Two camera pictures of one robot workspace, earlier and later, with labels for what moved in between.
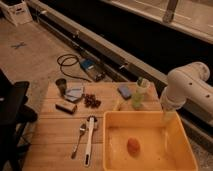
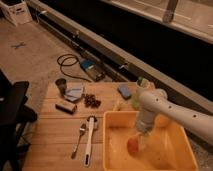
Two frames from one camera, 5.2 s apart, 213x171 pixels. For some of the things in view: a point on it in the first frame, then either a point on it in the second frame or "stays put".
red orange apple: x=133 y=146 stays put
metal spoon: x=82 y=130 stays put
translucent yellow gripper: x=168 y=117 → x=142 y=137
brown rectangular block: x=67 y=107 stays put
